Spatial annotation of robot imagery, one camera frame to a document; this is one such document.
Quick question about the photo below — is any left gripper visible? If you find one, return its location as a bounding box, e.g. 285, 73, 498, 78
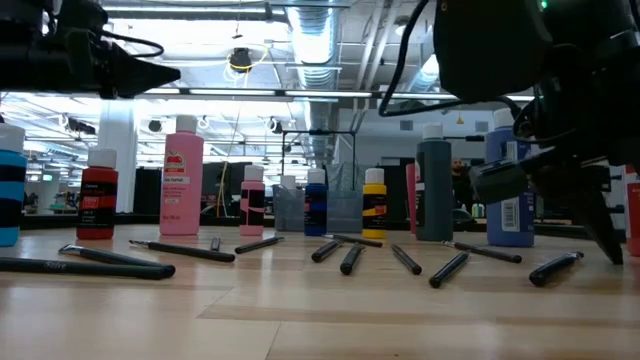
55, 0, 181, 100

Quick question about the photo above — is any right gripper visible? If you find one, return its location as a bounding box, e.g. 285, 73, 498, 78
469, 134, 640, 264

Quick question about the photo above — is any large red paint bottle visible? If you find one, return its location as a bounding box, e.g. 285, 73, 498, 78
624, 164, 640, 257

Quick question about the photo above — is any large blue paint bottle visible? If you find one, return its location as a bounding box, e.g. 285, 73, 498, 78
485, 108, 536, 248

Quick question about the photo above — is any small red paint bottle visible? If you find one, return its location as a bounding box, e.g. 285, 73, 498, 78
75, 147, 120, 241

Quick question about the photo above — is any large pink paint bottle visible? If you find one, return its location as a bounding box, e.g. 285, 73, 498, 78
159, 114, 205, 237

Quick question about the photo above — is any large dark green paint bottle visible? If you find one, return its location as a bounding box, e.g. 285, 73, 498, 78
415, 122, 455, 243

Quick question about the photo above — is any small pink paint bottle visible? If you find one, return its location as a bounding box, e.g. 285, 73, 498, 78
238, 164, 267, 237

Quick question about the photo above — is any small yellow paint bottle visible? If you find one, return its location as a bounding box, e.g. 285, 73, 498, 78
361, 167, 388, 240

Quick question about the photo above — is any small dark blue paint bottle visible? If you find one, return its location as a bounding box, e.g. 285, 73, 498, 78
303, 168, 329, 237

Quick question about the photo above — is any small light blue paint bottle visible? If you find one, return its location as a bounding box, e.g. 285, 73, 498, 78
0, 123, 29, 248

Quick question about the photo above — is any white building column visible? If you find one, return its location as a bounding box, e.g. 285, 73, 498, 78
97, 98, 139, 214

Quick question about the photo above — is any black cabinet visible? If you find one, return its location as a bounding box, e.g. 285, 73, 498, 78
133, 166, 163, 215

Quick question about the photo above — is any black computer monitor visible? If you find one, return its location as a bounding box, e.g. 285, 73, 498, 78
228, 160, 246, 201
203, 160, 227, 201

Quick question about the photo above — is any person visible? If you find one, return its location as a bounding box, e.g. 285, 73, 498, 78
452, 157, 474, 211

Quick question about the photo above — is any pink plastic cup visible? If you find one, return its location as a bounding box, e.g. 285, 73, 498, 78
405, 162, 421, 235

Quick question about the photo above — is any clear grey plastic bin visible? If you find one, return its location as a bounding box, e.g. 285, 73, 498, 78
272, 183, 365, 234

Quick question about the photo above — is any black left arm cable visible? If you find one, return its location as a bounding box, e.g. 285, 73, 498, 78
99, 29, 166, 59

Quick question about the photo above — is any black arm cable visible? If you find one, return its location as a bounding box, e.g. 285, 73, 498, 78
99, 29, 166, 59
378, 0, 524, 126

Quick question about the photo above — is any long strip light rail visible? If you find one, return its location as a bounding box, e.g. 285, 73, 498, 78
0, 85, 536, 104

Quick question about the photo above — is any black ceiling device yellow cable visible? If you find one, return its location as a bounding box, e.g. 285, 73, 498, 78
222, 42, 271, 76

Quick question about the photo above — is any silver ventilation duct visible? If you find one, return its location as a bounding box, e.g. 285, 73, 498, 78
285, 4, 342, 169

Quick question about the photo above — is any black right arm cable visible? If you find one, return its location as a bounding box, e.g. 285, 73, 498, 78
378, 0, 524, 126

